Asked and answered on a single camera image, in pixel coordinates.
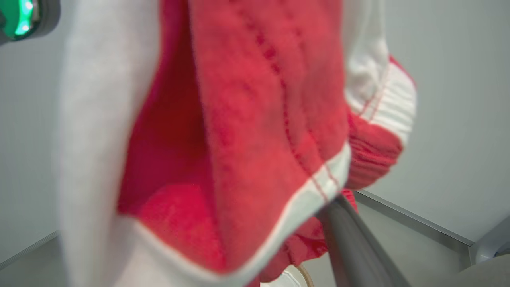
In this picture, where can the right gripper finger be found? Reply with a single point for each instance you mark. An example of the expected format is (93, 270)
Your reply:
(358, 247)

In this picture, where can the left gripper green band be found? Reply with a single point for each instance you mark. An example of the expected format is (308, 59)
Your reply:
(24, 18)

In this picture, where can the red garment with white trim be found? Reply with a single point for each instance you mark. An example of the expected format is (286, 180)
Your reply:
(255, 131)

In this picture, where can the grey fabric sofa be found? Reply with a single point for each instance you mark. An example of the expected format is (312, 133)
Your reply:
(484, 273)

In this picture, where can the white wicker-rimmed laundry basket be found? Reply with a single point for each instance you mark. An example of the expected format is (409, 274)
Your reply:
(299, 277)

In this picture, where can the short grey partition foot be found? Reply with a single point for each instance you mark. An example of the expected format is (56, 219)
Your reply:
(492, 241)

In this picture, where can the grey partition bottom rail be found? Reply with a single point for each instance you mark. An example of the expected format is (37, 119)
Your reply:
(414, 221)

